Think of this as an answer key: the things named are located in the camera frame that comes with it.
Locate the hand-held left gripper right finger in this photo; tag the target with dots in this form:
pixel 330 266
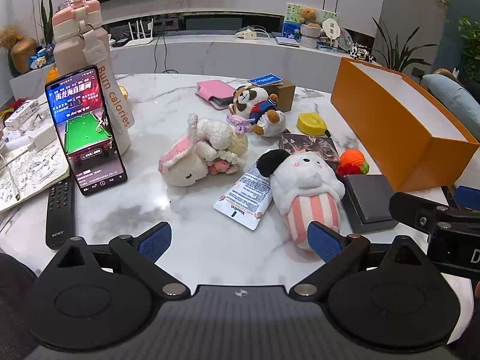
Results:
pixel 324 245

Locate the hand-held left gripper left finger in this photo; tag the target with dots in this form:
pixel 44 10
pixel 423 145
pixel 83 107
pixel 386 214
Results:
pixel 155 243

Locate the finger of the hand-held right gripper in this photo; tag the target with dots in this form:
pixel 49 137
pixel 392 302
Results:
pixel 410 206
pixel 468 197

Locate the white plush with striped pants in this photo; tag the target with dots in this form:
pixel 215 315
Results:
pixel 305 180

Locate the pink white crochet bunny doll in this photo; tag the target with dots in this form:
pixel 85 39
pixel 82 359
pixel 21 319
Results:
pixel 187 170

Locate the large orange box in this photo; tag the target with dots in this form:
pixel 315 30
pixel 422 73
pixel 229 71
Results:
pixel 378 120

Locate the dark printed card box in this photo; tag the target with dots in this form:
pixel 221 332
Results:
pixel 311 145

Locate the small brown cardboard box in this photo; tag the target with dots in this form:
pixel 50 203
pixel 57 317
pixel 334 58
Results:
pixel 285 95

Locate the pink wallet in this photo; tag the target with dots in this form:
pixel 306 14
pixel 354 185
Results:
pixel 215 90

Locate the dark grey square box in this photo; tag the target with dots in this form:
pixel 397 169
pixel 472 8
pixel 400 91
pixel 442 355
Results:
pixel 369 198

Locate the orange crochet strawberry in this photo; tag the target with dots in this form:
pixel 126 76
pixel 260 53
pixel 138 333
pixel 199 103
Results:
pixel 350 161

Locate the white lotion tube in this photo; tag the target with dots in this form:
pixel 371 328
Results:
pixel 245 198

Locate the light blue cushion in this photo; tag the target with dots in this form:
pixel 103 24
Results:
pixel 455 99

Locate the black remote control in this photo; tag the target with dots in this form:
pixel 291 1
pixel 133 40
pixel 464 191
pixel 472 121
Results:
pixel 60 213

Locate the yellow tape measure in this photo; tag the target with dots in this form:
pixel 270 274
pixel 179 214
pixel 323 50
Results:
pixel 311 123

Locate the black smartphone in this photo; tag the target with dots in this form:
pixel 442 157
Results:
pixel 86 131

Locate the doodled open notebook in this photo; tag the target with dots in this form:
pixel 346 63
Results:
pixel 33 174

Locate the green leafy vine plant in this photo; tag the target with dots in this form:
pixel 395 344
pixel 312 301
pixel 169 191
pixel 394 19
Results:
pixel 470 45

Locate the green long-leaf potted plant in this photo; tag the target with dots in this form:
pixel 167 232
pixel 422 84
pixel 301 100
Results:
pixel 397 54

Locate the black white checkered object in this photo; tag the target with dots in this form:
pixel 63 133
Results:
pixel 362 52

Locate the raccoon plush in sailor suit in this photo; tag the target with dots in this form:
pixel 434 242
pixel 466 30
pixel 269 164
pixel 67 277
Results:
pixel 251 101

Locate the blue card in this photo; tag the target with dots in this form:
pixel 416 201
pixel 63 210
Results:
pixel 265 78

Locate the decorative plate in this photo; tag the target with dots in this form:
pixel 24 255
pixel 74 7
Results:
pixel 345 39

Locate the white packaging box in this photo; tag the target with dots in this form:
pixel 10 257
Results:
pixel 20 114

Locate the round white hand fan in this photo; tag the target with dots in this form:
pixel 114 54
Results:
pixel 330 28

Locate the stacked woven baskets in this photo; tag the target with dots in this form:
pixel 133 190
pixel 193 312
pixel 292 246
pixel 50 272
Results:
pixel 310 36

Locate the white router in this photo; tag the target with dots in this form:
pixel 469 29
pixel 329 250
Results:
pixel 139 40

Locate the grey tablet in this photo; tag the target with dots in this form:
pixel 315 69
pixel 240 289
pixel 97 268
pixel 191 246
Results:
pixel 285 41

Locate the brown teddy bear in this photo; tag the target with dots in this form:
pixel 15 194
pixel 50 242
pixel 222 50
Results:
pixel 309 15

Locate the painted flower picture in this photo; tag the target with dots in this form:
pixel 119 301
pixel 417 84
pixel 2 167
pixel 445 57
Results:
pixel 290 26

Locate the white power strip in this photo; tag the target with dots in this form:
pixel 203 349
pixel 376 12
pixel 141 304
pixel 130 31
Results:
pixel 247 34

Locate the gold vase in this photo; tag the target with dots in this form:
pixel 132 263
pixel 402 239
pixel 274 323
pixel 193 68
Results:
pixel 23 54

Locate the snake plant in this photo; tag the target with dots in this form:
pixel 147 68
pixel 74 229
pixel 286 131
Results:
pixel 47 22

